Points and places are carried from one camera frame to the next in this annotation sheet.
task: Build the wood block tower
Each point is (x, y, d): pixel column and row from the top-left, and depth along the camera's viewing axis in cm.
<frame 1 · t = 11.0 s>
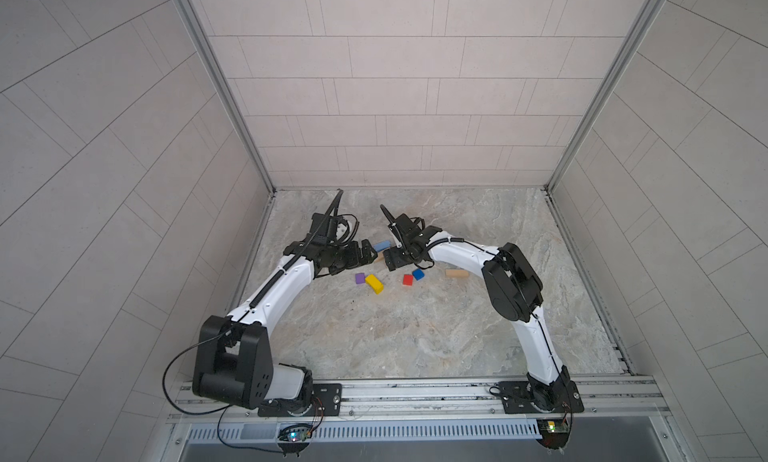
left hand: (372, 253, 83), fingers open
right hand: (395, 258, 97), fingers open
purple wood cube: (360, 278, 93), on the table
yellow wood block: (375, 284, 91), point 2 cm above the table
red wood cube: (407, 279, 95), on the table
blue wood cube: (418, 274, 95), on the table

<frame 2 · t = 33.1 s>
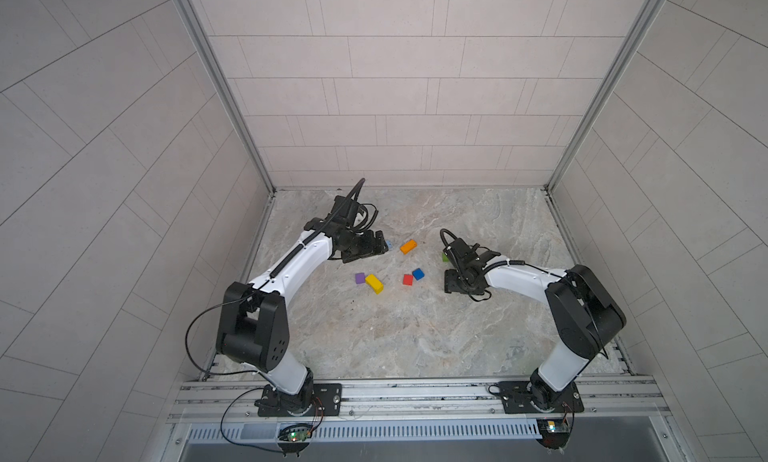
left hand: (383, 245, 85), fingers open
right hand: (452, 287, 92), fingers open
orange wood block: (408, 246, 101), on the table
the other named things where they were.

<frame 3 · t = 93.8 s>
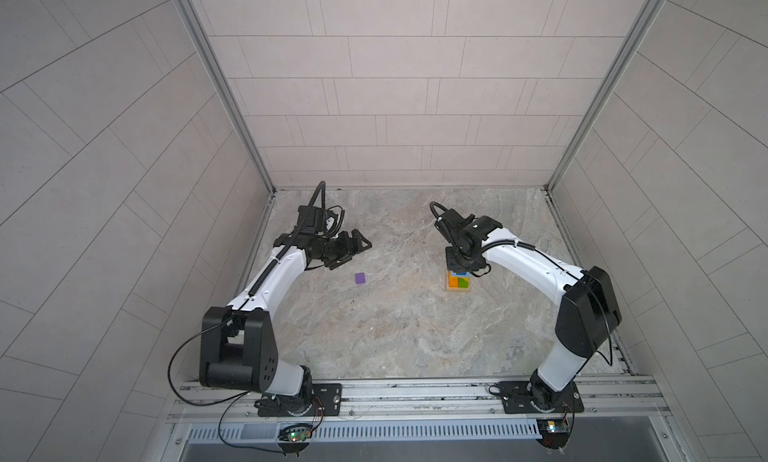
left hand: (367, 244, 83), fingers open
right hand: (455, 267, 85), fingers open
orange wood block: (453, 282, 91), point 2 cm above the table
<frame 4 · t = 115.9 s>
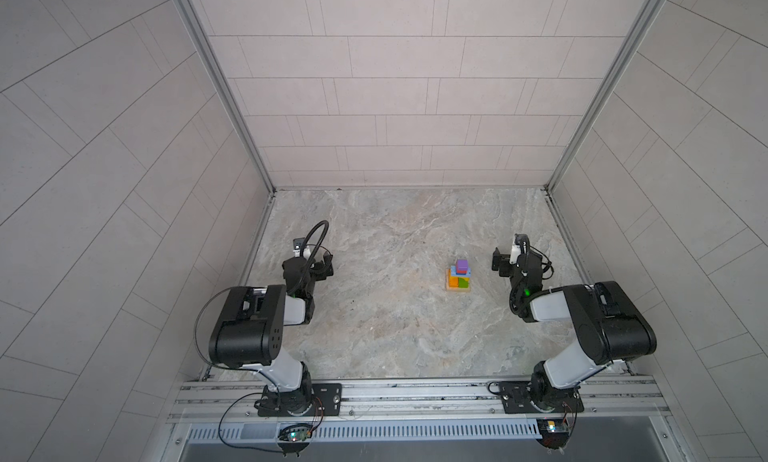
left hand: (320, 247, 94), fingers open
right hand: (510, 246, 94), fingers open
purple wood cube: (462, 265, 87), point 10 cm above the table
